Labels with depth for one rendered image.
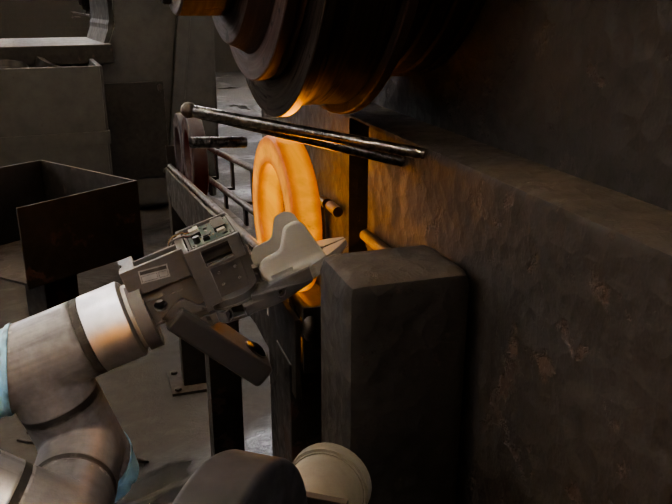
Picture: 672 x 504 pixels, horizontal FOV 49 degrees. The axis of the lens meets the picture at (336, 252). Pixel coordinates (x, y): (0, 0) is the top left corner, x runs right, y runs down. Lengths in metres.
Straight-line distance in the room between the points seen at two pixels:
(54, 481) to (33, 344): 0.13
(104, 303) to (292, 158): 0.25
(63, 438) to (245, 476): 0.38
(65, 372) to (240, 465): 0.36
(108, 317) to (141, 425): 1.25
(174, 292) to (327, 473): 0.27
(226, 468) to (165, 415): 1.59
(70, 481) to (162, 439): 1.20
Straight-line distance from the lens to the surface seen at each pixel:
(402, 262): 0.57
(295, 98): 0.65
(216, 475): 0.36
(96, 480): 0.68
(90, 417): 0.73
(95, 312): 0.69
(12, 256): 1.31
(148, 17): 3.63
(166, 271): 0.69
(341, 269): 0.56
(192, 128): 1.61
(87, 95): 3.12
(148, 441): 1.86
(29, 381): 0.71
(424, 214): 0.64
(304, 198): 0.78
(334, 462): 0.52
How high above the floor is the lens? 0.99
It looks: 19 degrees down
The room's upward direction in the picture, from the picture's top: straight up
